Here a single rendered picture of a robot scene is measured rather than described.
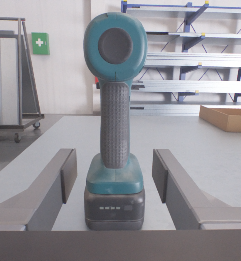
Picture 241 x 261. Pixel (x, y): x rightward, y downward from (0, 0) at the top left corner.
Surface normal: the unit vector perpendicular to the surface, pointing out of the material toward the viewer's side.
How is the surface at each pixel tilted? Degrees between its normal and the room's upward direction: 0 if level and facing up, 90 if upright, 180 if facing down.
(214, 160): 0
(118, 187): 87
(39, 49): 90
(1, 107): 78
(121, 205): 90
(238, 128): 90
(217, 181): 0
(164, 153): 0
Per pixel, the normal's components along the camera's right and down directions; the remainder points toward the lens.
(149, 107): 0.02, 0.25
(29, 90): 0.08, 0.45
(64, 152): 0.01, -0.97
